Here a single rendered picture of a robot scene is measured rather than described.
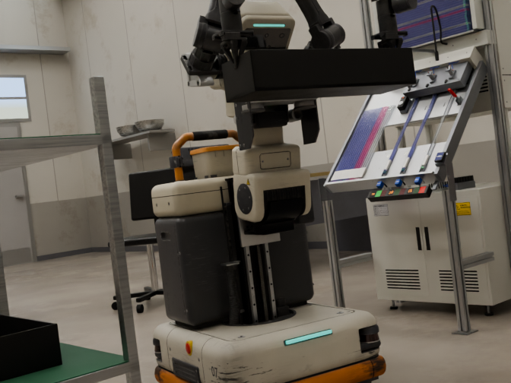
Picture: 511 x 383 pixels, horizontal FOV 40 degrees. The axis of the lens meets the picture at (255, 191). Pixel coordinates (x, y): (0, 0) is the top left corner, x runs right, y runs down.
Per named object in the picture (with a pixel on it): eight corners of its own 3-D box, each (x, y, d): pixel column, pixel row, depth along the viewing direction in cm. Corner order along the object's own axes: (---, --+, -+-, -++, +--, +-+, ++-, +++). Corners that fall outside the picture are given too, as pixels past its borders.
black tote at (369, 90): (380, 94, 229) (376, 60, 229) (417, 83, 214) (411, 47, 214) (226, 102, 201) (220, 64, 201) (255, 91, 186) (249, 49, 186)
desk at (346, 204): (401, 249, 656) (390, 164, 655) (284, 278, 558) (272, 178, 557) (338, 250, 716) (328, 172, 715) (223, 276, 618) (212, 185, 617)
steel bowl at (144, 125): (171, 129, 924) (169, 118, 924) (145, 131, 898) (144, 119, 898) (155, 134, 955) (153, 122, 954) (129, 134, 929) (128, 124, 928)
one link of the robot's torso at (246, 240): (234, 246, 252) (226, 178, 251) (299, 235, 266) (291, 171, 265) (271, 248, 228) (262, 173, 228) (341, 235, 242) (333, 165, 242)
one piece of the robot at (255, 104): (231, 152, 233) (223, 87, 233) (300, 145, 247) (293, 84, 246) (255, 147, 219) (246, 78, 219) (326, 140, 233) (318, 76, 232)
